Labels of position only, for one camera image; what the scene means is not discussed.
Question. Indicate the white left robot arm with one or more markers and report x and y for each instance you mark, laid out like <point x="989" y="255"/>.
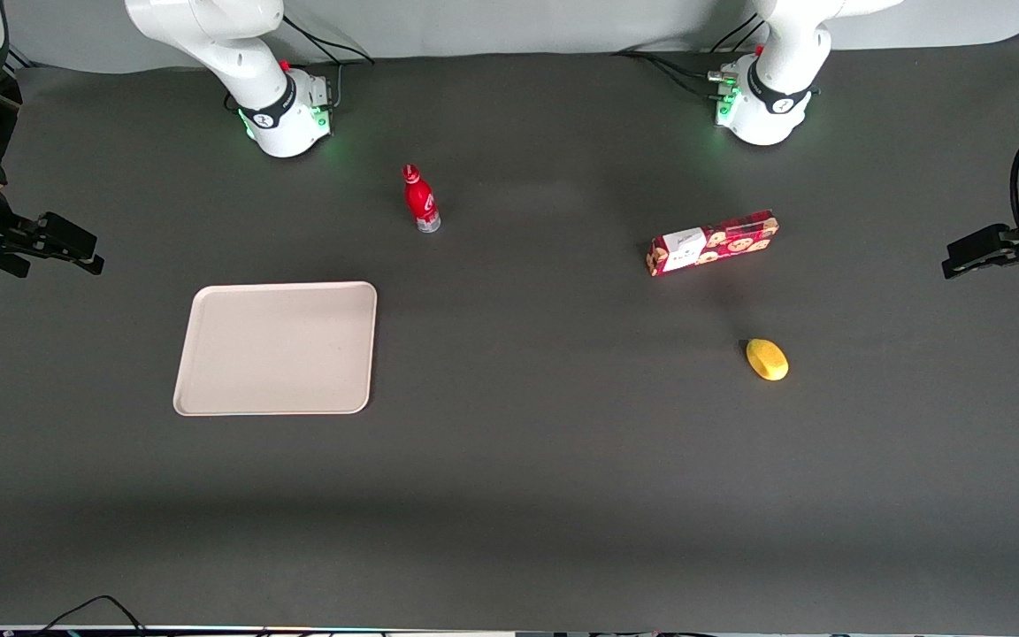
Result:
<point x="775" y="53"/>

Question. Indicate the beige plastic tray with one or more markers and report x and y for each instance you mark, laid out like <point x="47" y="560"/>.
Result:
<point x="278" y="348"/>

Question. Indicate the yellow lemon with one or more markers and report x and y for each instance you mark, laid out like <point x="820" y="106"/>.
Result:
<point x="768" y="360"/>

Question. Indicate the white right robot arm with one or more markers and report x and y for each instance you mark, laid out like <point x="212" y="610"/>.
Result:
<point x="271" y="80"/>

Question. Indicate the red cookie box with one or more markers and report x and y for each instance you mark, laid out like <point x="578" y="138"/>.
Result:
<point x="713" y="243"/>

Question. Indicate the red coke bottle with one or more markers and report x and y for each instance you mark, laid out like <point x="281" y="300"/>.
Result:
<point x="421" y="202"/>

